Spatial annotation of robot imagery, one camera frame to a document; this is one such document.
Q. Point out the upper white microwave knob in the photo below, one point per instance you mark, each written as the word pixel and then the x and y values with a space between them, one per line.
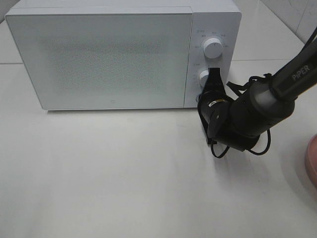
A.
pixel 213 47

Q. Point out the lower white microwave knob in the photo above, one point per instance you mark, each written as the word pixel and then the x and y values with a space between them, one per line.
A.
pixel 203 76

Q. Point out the pink round plate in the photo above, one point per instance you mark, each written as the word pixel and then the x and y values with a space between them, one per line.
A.
pixel 311 160

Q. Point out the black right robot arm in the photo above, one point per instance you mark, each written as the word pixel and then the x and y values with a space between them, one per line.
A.
pixel 261 103

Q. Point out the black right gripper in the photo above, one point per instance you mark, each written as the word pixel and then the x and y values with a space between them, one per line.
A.
pixel 213 89

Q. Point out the white microwave oven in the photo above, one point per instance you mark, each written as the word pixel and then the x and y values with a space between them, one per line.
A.
pixel 220 18

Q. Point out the white microwave door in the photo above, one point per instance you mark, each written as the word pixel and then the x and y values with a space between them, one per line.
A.
pixel 86 62

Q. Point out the white microwave knob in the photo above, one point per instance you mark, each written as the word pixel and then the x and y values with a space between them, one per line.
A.
pixel 213 47
pixel 203 76

